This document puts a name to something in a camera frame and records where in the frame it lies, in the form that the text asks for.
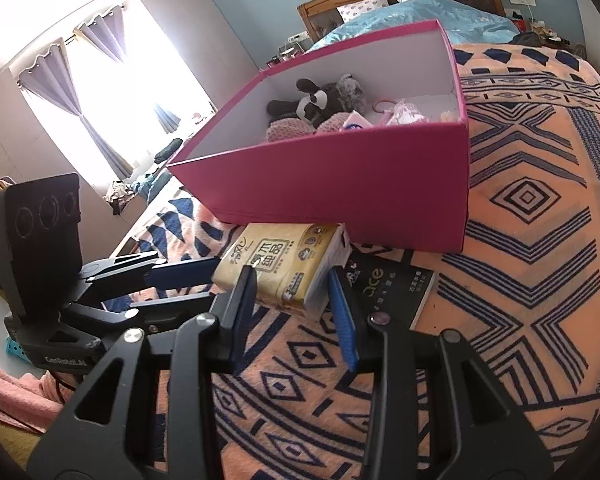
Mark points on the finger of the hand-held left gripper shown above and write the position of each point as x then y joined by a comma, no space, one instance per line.
185,272
170,310

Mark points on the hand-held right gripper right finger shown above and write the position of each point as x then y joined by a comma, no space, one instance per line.
344,315

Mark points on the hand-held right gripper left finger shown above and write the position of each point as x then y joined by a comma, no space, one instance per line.
242,310

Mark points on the yellow tissue pack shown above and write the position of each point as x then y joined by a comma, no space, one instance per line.
275,260

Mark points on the pink cardboard box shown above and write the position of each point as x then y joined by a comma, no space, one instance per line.
355,180

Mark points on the brown plush monkey white face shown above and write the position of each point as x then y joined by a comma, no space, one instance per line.
285,106

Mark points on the black book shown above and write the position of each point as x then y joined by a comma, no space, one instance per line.
390,285

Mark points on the turquoise plastic basket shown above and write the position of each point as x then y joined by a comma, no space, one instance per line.
16,350

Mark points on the clothes heap by window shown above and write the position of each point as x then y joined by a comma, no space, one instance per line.
130,192

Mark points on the purple curtain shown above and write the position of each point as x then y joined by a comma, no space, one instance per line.
102,35
65,100

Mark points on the pink knitted cloth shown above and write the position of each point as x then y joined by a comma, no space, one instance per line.
290,129

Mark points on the small blue white tissue pack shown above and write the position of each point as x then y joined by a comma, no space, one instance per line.
357,121

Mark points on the light pink cloth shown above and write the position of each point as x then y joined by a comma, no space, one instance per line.
405,112

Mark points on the grey plush toy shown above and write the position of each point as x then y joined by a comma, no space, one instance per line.
347,91

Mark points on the cluttered bedside shelf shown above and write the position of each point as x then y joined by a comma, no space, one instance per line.
285,52

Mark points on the blue duvet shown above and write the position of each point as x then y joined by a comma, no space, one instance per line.
460,15

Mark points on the dark cloth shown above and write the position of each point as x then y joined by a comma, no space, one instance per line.
527,38

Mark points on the wooden nightstand with clutter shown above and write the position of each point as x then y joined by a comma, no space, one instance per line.
550,27

